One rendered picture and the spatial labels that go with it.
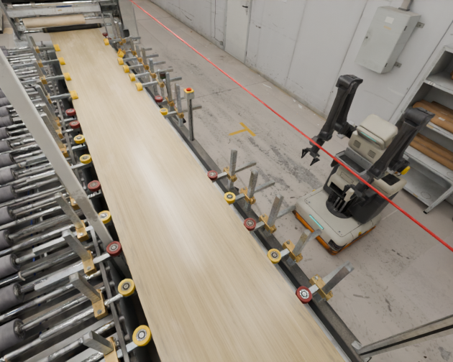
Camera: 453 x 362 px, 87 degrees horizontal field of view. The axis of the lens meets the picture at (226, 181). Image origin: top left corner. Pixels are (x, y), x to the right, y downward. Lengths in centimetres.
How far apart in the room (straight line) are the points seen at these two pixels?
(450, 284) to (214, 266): 243
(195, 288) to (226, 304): 18
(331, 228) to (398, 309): 86
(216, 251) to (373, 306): 166
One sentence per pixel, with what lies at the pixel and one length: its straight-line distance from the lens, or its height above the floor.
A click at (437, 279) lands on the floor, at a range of 321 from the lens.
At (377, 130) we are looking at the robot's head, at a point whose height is 134.
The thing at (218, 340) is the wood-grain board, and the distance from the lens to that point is 133.
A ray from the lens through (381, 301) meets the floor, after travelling 276.
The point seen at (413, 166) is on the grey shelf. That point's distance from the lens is 402.
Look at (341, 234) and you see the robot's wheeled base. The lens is 255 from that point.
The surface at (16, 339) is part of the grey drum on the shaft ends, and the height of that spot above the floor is 82.
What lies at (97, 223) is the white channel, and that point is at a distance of 154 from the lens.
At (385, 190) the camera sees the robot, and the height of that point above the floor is 78.
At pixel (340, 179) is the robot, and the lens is 222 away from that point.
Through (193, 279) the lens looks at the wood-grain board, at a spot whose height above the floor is 90.
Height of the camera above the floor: 221
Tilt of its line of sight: 47 degrees down
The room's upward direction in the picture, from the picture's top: 5 degrees clockwise
